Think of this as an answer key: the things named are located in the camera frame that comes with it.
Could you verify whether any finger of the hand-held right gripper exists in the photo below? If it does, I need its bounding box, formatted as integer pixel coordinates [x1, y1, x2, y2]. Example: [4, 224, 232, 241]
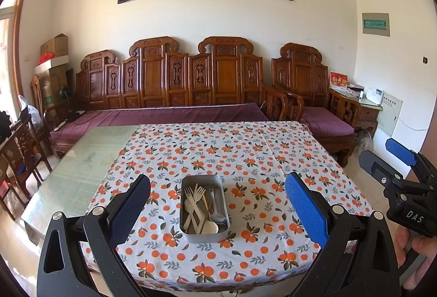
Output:
[385, 138, 437, 182]
[358, 150, 405, 186]

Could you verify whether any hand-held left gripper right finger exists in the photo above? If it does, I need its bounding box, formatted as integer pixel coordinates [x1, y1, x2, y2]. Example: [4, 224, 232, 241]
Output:
[285, 172, 400, 297]

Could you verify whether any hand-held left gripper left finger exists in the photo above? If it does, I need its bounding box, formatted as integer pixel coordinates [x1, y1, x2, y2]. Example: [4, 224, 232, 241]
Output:
[36, 175, 151, 297]

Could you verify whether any cream plastic fork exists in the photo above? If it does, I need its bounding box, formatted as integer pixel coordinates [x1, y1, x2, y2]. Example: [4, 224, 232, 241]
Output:
[194, 184, 207, 216]
[184, 186, 200, 226]

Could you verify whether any rectangular metal tin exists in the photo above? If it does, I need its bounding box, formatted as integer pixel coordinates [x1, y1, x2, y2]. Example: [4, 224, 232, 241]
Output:
[180, 175, 230, 244]

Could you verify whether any white soup spoon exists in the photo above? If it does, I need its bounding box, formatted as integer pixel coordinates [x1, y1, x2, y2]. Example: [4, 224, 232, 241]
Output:
[201, 220, 219, 235]

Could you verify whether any metal spoon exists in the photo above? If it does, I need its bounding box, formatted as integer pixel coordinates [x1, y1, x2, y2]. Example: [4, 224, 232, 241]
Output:
[212, 196, 228, 226]

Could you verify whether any person's right hand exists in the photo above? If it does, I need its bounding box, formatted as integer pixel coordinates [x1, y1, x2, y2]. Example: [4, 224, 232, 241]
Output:
[394, 226, 437, 289]

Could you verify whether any grey fluffy bundle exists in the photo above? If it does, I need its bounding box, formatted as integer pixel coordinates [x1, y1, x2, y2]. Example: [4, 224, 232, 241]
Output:
[355, 131, 373, 160]

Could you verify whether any white distribution box cover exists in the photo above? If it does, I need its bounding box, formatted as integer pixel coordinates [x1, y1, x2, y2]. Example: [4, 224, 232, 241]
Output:
[374, 90, 404, 138]

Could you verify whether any wooden side table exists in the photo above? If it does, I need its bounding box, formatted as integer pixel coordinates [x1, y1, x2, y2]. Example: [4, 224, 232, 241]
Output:
[354, 97, 383, 138]

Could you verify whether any purple armchair cushion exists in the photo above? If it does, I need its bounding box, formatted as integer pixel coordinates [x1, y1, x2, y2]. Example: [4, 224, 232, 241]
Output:
[300, 107, 356, 138]

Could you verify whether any orange-print tablecloth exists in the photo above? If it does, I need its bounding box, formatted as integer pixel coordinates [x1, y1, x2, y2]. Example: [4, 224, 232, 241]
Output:
[80, 121, 374, 293]

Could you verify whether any red desk calendar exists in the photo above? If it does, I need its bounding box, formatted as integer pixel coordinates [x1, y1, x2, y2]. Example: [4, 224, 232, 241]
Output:
[329, 71, 348, 90]

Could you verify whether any purple sofa cushion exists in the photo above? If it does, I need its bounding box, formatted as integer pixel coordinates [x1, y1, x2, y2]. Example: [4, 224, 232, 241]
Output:
[51, 102, 271, 145]

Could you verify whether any carved wooden armchair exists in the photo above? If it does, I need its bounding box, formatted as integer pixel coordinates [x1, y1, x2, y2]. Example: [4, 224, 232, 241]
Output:
[271, 42, 362, 168]

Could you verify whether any wooden dining chair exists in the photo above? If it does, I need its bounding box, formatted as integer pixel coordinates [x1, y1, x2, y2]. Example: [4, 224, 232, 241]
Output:
[0, 109, 54, 221]

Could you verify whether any black desk lamp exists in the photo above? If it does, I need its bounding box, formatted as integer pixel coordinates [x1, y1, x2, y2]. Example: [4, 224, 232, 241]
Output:
[59, 85, 74, 120]

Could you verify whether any large cardboard box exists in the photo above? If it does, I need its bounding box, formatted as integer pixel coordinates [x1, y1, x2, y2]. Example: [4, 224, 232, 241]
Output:
[40, 66, 74, 107]

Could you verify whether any clear plastic bag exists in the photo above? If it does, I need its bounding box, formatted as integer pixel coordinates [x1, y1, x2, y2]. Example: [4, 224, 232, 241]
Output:
[17, 95, 38, 120]

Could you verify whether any black clothing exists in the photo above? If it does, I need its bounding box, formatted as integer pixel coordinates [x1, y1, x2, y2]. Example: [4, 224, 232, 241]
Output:
[0, 111, 13, 145]

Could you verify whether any carved wooden sofa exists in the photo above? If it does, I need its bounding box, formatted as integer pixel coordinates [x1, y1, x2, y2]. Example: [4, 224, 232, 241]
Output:
[51, 36, 291, 161]

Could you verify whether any white-lidded box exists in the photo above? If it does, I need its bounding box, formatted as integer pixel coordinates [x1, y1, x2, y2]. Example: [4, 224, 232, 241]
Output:
[33, 56, 71, 75]

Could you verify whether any small cardboard box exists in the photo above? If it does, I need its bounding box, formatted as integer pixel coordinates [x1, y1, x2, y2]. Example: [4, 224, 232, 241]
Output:
[40, 33, 69, 59]

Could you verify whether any grey wall panel box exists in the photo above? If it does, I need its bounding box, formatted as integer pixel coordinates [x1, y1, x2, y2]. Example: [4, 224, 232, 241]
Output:
[362, 12, 390, 37]

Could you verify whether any wooden door frame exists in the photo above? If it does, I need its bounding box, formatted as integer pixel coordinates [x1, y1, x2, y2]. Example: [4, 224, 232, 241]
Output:
[0, 0, 31, 114]

